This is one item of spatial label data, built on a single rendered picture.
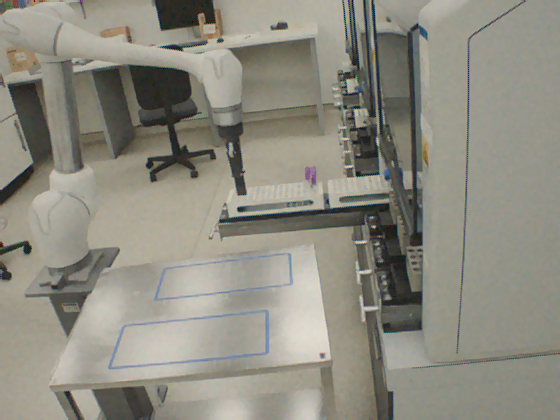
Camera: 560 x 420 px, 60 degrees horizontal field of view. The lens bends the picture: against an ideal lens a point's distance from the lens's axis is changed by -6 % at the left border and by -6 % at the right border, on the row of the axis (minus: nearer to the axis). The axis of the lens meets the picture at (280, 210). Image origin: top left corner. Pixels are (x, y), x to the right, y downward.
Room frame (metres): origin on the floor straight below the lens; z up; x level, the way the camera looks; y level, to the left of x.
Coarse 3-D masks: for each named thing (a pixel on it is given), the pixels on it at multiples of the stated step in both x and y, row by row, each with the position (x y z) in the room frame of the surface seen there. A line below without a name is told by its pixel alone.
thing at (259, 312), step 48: (96, 288) 1.12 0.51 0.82; (144, 288) 1.09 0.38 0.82; (192, 288) 1.06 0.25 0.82; (240, 288) 1.03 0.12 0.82; (288, 288) 1.00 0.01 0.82; (96, 336) 0.92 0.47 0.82; (144, 336) 0.90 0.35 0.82; (192, 336) 0.87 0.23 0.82; (240, 336) 0.85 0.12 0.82; (288, 336) 0.83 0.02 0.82; (96, 384) 0.77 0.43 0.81; (144, 384) 0.76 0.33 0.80
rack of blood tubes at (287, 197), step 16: (256, 192) 1.47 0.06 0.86; (272, 192) 1.45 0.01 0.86; (288, 192) 1.43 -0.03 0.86; (304, 192) 1.42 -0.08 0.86; (320, 192) 1.40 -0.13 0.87; (240, 208) 1.49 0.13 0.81; (256, 208) 1.47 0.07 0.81; (272, 208) 1.45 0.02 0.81; (288, 208) 1.40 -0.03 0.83; (304, 208) 1.39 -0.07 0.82
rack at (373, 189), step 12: (336, 180) 1.47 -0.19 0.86; (348, 180) 1.45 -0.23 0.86; (360, 180) 1.44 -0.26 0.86; (372, 180) 1.43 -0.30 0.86; (384, 180) 1.42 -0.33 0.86; (420, 180) 1.38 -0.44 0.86; (336, 192) 1.39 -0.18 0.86; (348, 192) 1.37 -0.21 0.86; (360, 192) 1.37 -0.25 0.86; (372, 192) 1.36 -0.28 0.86; (384, 192) 1.36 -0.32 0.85; (336, 204) 1.38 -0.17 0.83; (348, 204) 1.37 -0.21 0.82; (360, 204) 1.37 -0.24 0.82
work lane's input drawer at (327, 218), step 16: (224, 208) 1.48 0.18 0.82; (336, 208) 1.37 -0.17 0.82; (352, 208) 1.36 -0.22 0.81; (368, 208) 1.36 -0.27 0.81; (224, 224) 1.40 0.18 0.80; (240, 224) 1.40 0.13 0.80; (256, 224) 1.39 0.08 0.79; (272, 224) 1.38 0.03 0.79; (288, 224) 1.38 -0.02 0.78; (304, 224) 1.37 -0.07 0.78; (320, 224) 1.37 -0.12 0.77; (336, 224) 1.36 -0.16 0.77; (352, 224) 1.35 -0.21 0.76
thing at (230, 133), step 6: (228, 126) 1.43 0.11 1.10; (234, 126) 1.43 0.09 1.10; (240, 126) 1.44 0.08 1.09; (222, 132) 1.43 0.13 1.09; (228, 132) 1.43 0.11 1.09; (234, 132) 1.43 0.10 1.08; (240, 132) 1.44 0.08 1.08; (228, 138) 1.43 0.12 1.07; (234, 138) 1.44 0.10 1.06; (228, 144) 1.42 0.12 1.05; (234, 144) 1.43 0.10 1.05; (234, 150) 1.43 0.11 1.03
